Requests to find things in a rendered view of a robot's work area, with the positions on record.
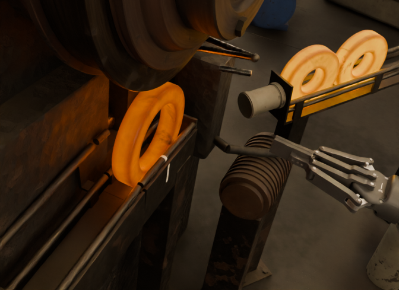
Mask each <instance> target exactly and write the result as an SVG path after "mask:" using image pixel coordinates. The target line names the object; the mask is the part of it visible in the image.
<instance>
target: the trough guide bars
mask: <svg viewBox="0 0 399 290"><path fill-rule="evenodd" d="M396 51H399V46H396V47H393V48H390V49H388V51H387V54H389V53H392V52H396ZM398 56H399V52H396V53H393V54H390V55H386V58H385V60H384V61H386V60H389V59H392V58H396V57H398ZM362 59H363V57H362V58H358V60H357V61H356V63H355V64H354V67H353V68H355V67H357V65H358V64H359V63H360V62H361V61H362ZM396 69H398V70H396ZM394 70H396V71H394ZM391 71H393V72H391ZM387 72H390V73H387ZM385 73H387V74H385ZM314 74H315V73H312V74H309V75H307V76H306V77H305V79H304V80H303V81H307V80H309V79H312V77H313V76H314ZM396 75H399V64H396V65H393V66H390V67H387V68H384V69H381V70H378V71H375V72H373V73H370V74H367V75H364V76H361V77H358V78H355V79H351V80H349V81H346V82H342V83H340V84H337V85H334V86H332V87H328V88H325V89H323V90H319V91H316V92H314V93H310V94H307V95H304V96H302V97H299V98H295V99H293V100H291V101H290V106H291V107H289V112H288V113H290V112H293V116H292V120H293V122H292V123H294V122H297V121H299V120H300V118H301V115H302V110H303V108H304V107H307V106H311V105H313V104H316V103H319V102H322V101H324V100H327V99H330V98H333V97H336V96H338V95H342V94H344V93H347V92H350V91H353V90H356V89H358V88H362V87H365V86H367V85H370V84H373V85H372V88H371V90H370V91H371V94H374V93H377V92H378V89H379V86H380V83H381V81H382V80H384V79H387V78H390V77H393V76H396ZM373 77H375V78H373ZM370 78H372V79H370ZM367 79H369V80H367ZM364 80H367V81H364ZM361 81H363V82H361ZM358 82H361V83H358ZM356 83H358V84H356ZM353 84H355V85H353ZM349 85H352V86H349ZM347 86H349V87H347ZM344 87H347V88H344ZM341 88H343V89H341ZM339 89H341V90H339ZM335 90H338V91H335ZM332 91H334V92H332ZM330 92H332V93H330ZM326 93H329V94H326ZM324 94H326V95H324ZM320 95H323V96H320ZM318 96H320V97H318ZM315 97H317V98H315ZM312 98H314V99H312ZM309 99H312V100H309ZM306 100H309V101H306ZM305 101H306V102H305ZM294 104H295V106H292V105H294Z"/></svg>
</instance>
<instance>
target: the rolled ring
mask: <svg viewBox="0 0 399 290"><path fill-rule="evenodd" d="M184 107H185V97H184V94H183V91H182V89H181V87H180V86H178V85H176V84H173V83H171V82H167V83H165V84H163V85H162V86H160V87H158V88H155V89H153V90H150V91H145V92H139V93H138V95H137V96H136V97H135V99H134V100H133V102H132V103H131V105H130V107H129V108H128V110H127V112H126V114H125V116H124V118H123V120H122V122H121V125H120V127H119V130H118V133H117V136H116V139H115V143H114V146H113V152H112V171H113V174H114V176H115V177H116V179H117V180H118V181H120V182H122V183H124V184H127V185H129V186H131V187H133V188H134V187H135V185H137V183H138V182H139V181H140V180H141V179H142V177H143V176H144V175H145V174H146V172H147V171H148V170H149V169H150V168H151V167H152V166H153V165H154V163H155V162H156V161H157V160H158V159H159V157H160V156H161V155H162V154H163V153H164V152H165V150H167V149H168V147H169V146H170V145H171V144H172V143H173V141H174V140H175V139H176V138H177V137H178V133H179V130H180V128H181V124H182V119H183V113H184ZM160 109H161V112H160V120H159V124H158V127H157V130H156V132H155V135H154V137H153V140H152V141H151V143H150V145H149V147H148V148H147V150H146V152H145V153H144V154H143V155H142V157H141V158H140V151H141V146H142V143H143V140H144V137H145V134H146V132H147V130H148V128H149V126H150V124H151V122H152V121H153V119H154V117H155V116H156V114H157V113H158V112H159V111H160Z"/></svg>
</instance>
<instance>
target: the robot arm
mask: <svg viewBox="0 0 399 290"><path fill-rule="evenodd" d="M269 152H270V153H272V154H274V155H277V156H279V157H281V158H283V159H285V160H287V161H289V162H290V163H292V164H294V165H296V166H298V167H301V168H303V169H304V170H305V171H306V179H307V181H309V182H310V183H312V184H313V185H315V186H316V187H318V188H319V189H321V190H322V191H324V192H325V193H327V194H328V195H330V196H331V197H333V198H334V199H336V200H337V201H339V202H340V203H342V204H343V205H344V206H345V207H346V208H347V209H348V210H349V211H350V212H351V213H356V212H357V211H358V209H360V208H362V207H365V208H367V209H374V214H375V215H376V216H378V217H380V218H382V219H384V220H386V221H388V222H390V223H392V224H396V228H397V230H398V231H399V176H397V175H392V176H391V177H386V176H384V175H383V174H381V173H380V172H379V171H376V170H374V168H373V166H372V164H373V162H374V160H373V159H371V158H363V157H358V156H355V155H351V154H348V153H345V152H341V151H338V150H334V149H331V148H327V147H324V146H320V147H319V149H317V150H314V151H312V150H310V149H308V148H305V147H304V146H301V145H299V144H296V143H294V142H291V141H289V140H287V139H284V138H282V137H281V136H278V135H276V136H275V138H274V140H273V142H272V145H271V148H270V150H269Z"/></svg>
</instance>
